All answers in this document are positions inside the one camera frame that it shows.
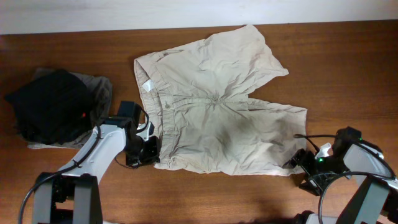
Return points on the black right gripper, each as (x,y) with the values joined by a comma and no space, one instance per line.
(302,159)

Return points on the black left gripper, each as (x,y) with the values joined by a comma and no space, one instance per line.
(148,152)

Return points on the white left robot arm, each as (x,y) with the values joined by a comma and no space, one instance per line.
(71,194)

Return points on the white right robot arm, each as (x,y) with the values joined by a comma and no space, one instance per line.
(351,157)

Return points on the beige shorts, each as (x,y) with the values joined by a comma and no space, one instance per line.
(197,97)

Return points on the black folded garment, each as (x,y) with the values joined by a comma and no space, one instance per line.
(54,108)

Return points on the grey folded garment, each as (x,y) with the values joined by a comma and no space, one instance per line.
(101,90)

